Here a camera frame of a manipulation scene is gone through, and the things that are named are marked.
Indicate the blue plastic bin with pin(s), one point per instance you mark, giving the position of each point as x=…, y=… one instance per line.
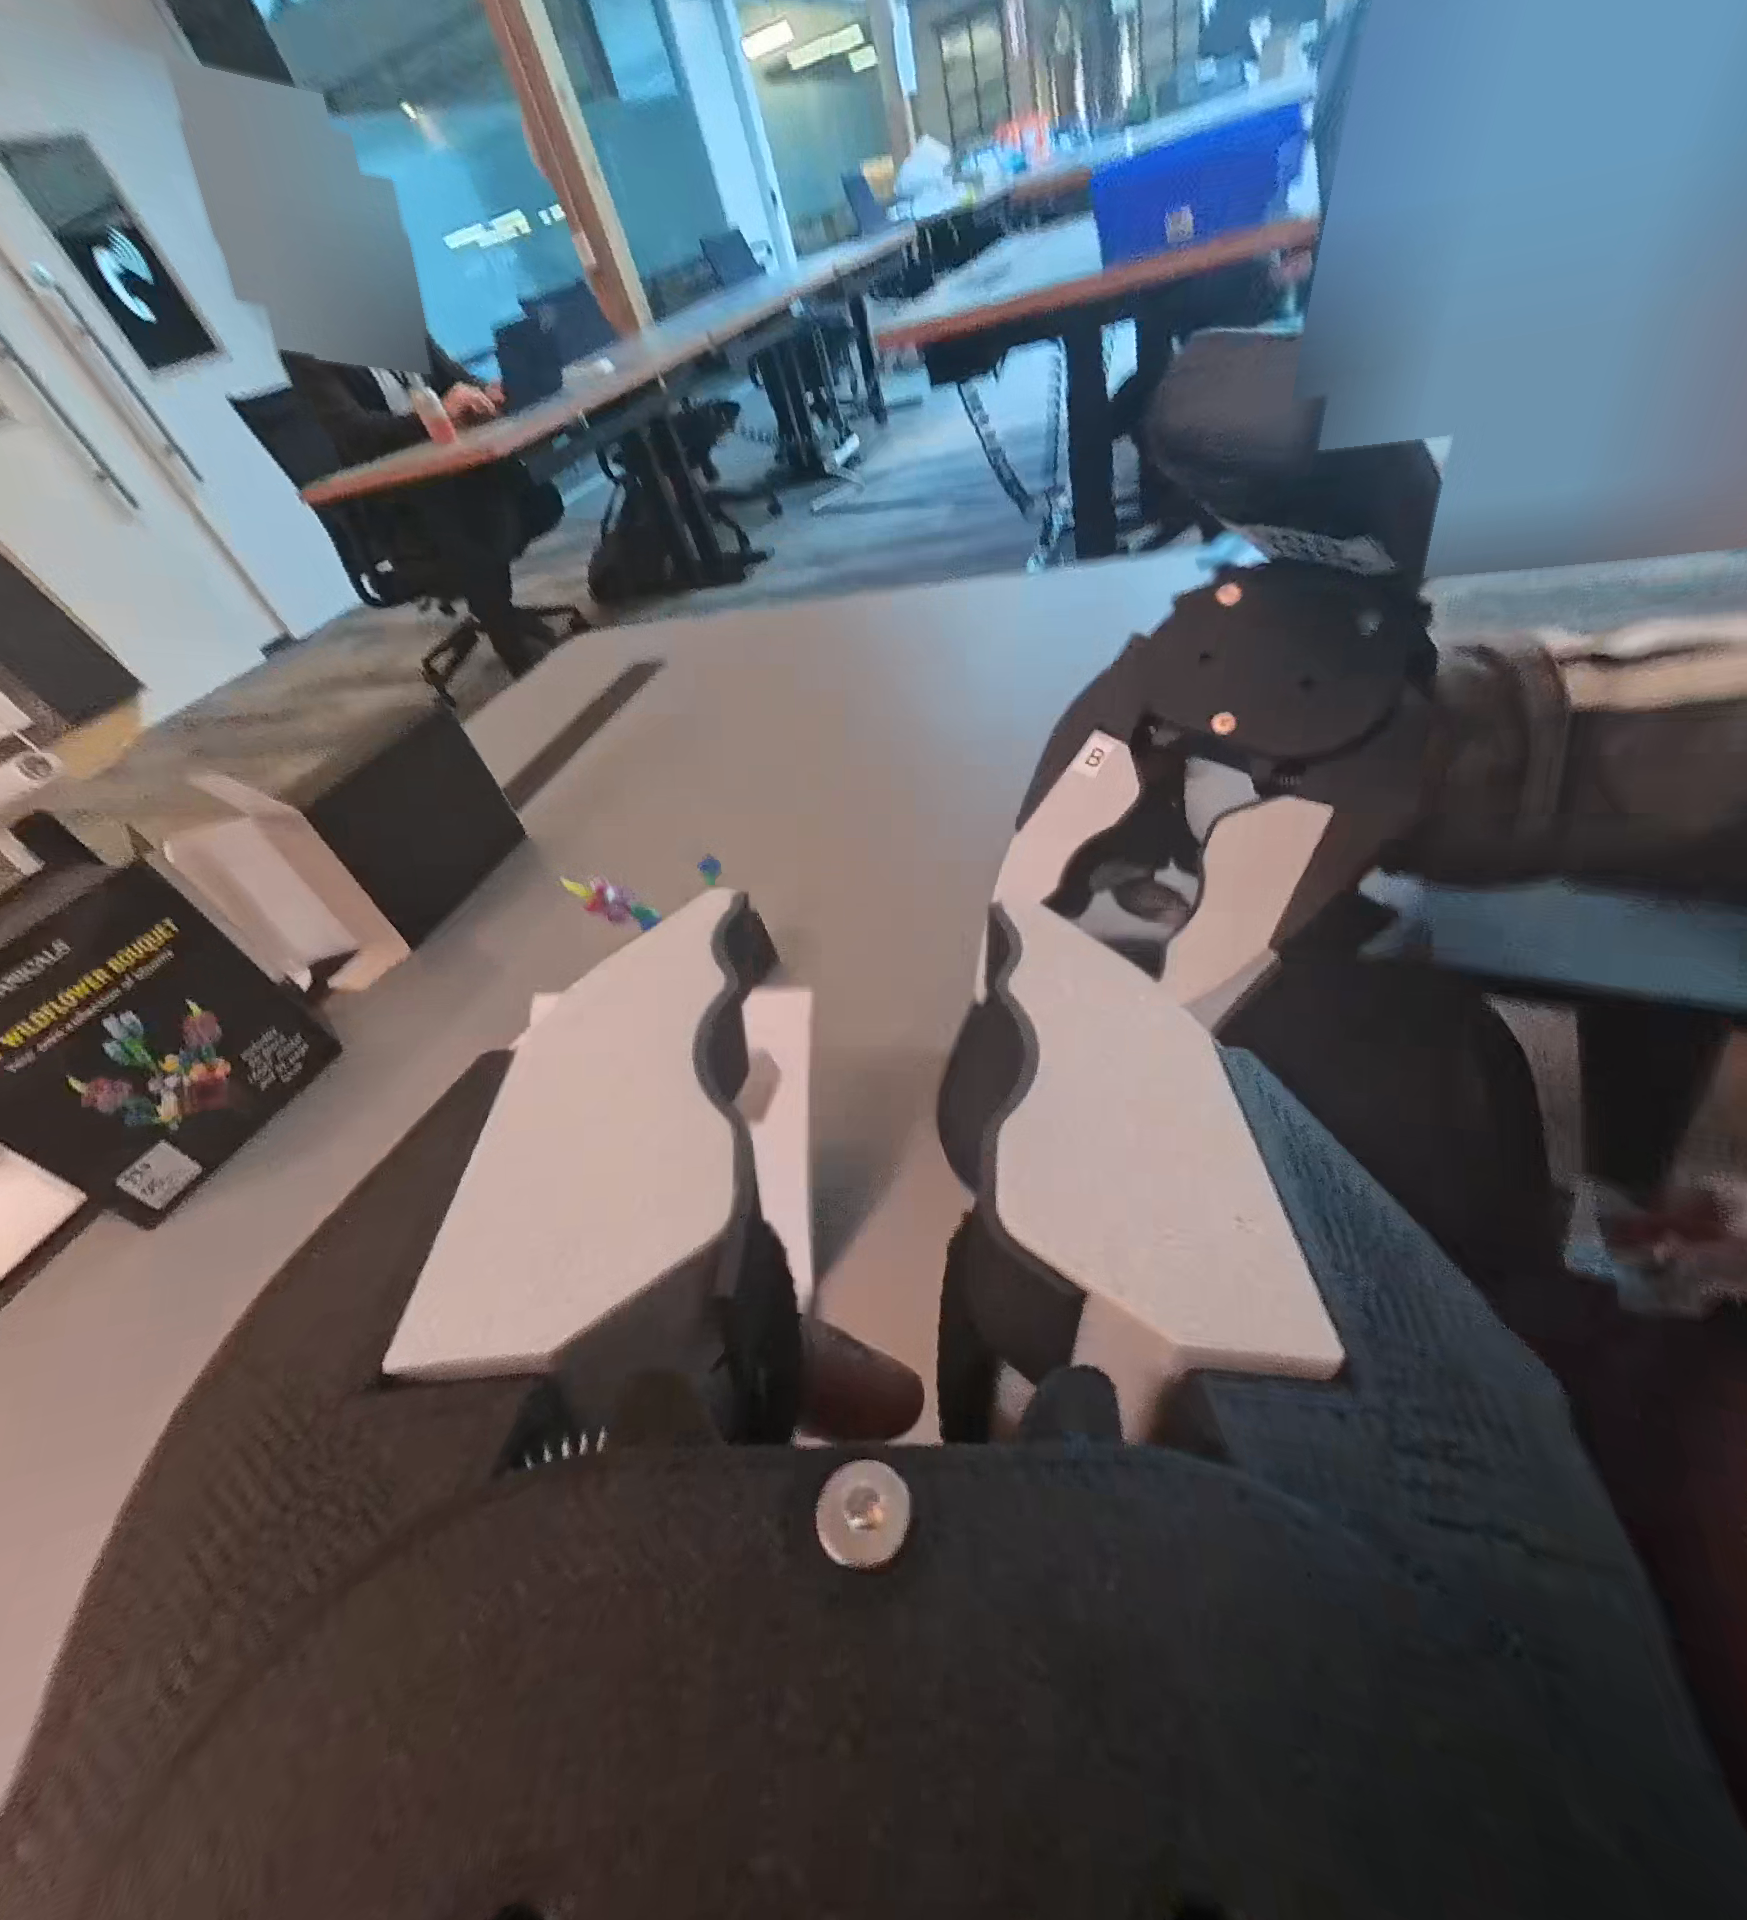
x=1203, y=179

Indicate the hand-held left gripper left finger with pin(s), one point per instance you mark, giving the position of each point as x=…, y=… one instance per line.
x=587, y=1169

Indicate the black and white box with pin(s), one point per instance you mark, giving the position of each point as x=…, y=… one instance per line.
x=408, y=778

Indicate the white instruction booklet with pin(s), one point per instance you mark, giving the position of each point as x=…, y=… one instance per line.
x=783, y=1169

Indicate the white desk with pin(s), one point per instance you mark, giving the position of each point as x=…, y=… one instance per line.
x=814, y=720

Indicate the person's right forearm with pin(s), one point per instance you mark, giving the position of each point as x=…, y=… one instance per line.
x=1639, y=765

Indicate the black toy box flower print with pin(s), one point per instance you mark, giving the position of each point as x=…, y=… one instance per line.
x=109, y=1034

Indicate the black backpack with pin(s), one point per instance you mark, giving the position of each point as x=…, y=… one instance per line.
x=663, y=539

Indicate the small white box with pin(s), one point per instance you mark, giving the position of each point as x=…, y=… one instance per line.
x=266, y=885

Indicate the black office chair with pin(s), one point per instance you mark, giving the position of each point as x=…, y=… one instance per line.
x=319, y=510

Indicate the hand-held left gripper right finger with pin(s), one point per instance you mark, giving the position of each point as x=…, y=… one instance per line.
x=1157, y=1200

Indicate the long wood-edged table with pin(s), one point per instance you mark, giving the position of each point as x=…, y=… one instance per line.
x=632, y=374

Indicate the wood-edged table black legs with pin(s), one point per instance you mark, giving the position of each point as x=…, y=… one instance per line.
x=1053, y=277

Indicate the colourful toy brick flower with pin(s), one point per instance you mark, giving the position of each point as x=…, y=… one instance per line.
x=611, y=899

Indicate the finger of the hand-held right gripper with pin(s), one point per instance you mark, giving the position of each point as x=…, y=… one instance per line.
x=1263, y=869
x=1066, y=817

